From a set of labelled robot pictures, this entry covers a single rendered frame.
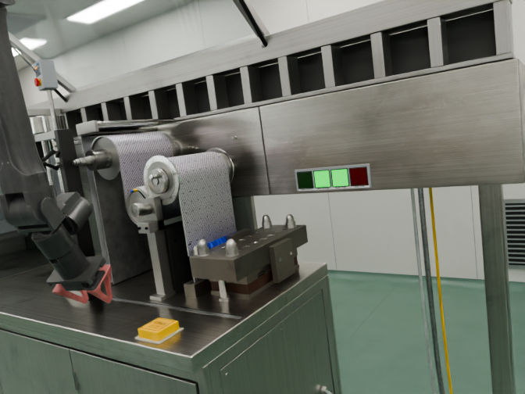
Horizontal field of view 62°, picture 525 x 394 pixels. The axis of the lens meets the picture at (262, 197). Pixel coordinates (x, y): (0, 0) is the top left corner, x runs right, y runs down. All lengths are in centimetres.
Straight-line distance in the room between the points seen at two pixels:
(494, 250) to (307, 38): 83
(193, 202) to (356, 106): 56
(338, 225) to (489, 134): 290
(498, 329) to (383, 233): 245
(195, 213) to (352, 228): 277
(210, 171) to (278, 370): 62
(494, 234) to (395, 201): 240
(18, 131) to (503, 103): 105
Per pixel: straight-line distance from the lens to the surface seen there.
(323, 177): 137
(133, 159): 149
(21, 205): 85
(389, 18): 131
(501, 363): 159
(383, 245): 392
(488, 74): 124
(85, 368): 140
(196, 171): 135
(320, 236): 413
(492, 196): 142
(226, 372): 110
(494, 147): 124
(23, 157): 84
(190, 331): 111
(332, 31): 137
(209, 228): 138
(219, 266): 120
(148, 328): 112
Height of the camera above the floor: 133
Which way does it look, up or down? 7 degrees down
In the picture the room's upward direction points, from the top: 8 degrees counter-clockwise
